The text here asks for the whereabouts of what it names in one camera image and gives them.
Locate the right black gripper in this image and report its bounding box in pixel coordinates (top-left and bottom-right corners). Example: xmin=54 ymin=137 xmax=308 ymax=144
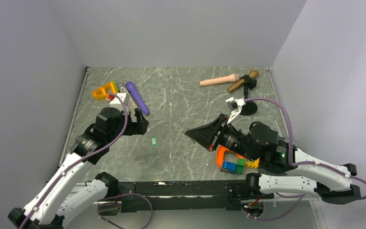
xmin=186 ymin=113 xmax=259 ymax=162

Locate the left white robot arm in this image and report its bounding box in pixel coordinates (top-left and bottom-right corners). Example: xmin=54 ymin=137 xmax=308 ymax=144
xmin=8 ymin=107 xmax=149 ymax=229

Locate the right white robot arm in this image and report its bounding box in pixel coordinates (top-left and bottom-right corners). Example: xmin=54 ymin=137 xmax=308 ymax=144
xmin=184 ymin=114 xmax=362 ymax=205

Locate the glitter tube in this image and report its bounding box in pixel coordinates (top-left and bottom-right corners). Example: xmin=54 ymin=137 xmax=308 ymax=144
xmin=117 ymin=83 xmax=137 ymax=110

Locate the orange curved track piece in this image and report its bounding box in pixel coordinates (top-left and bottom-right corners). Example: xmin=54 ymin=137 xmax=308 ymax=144
xmin=216 ymin=146 xmax=245 ymax=168

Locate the blue toy brick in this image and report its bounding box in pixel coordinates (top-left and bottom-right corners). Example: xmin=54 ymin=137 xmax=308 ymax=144
xmin=221 ymin=161 xmax=236 ymax=174

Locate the purple tube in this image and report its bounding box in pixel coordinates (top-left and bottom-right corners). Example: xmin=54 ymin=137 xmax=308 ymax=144
xmin=126 ymin=82 xmax=150 ymax=116

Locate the green toy brick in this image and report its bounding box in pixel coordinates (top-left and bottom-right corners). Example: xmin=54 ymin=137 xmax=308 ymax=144
xmin=235 ymin=158 xmax=245 ymax=175

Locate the orange triangle toy block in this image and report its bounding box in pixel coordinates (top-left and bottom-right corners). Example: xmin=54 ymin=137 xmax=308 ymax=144
xmin=92 ymin=81 xmax=118 ymax=100

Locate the black microphone stand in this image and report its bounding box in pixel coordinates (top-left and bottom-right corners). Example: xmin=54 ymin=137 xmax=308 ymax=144
xmin=240 ymin=75 xmax=258 ymax=116

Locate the yellow toy brick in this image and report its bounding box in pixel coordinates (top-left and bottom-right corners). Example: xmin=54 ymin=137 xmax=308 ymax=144
xmin=245 ymin=158 xmax=260 ymax=169

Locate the gold microphone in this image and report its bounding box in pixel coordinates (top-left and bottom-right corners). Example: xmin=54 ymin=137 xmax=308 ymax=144
xmin=227 ymin=70 xmax=259 ymax=93

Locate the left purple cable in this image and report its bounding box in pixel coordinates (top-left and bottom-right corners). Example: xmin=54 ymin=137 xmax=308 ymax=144
xmin=18 ymin=93 xmax=129 ymax=229

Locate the purple cable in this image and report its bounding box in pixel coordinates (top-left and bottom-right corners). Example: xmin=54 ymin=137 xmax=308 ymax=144
xmin=244 ymin=97 xmax=366 ymax=200
xmin=18 ymin=93 xmax=129 ymax=229

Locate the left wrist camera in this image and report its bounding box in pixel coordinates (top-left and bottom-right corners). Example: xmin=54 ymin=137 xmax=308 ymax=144
xmin=105 ymin=93 xmax=130 ymax=111

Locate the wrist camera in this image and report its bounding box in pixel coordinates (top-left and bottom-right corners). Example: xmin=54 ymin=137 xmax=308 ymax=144
xmin=105 ymin=93 xmax=130 ymax=111
xmin=225 ymin=97 xmax=246 ymax=124

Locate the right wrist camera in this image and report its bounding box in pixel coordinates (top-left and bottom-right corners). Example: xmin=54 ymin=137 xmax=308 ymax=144
xmin=225 ymin=97 xmax=246 ymax=124

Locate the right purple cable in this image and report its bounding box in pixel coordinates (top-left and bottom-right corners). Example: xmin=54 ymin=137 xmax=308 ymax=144
xmin=244 ymin=97 xmax=366 ymax=200

